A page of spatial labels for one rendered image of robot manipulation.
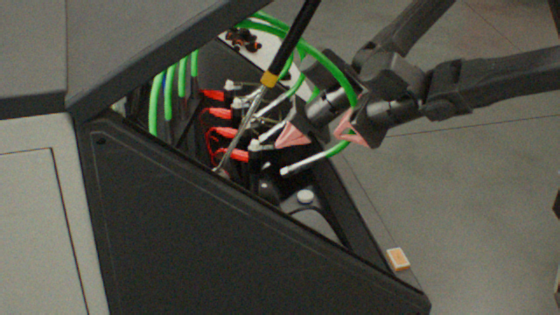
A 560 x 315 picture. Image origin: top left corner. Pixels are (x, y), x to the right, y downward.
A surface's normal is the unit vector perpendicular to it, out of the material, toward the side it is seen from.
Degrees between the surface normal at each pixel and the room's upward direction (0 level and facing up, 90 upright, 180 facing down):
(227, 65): 90
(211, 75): 90
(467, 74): 40
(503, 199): 0
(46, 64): 0
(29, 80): 0
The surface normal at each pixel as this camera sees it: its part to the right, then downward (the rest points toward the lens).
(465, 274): 0.04, -0.81
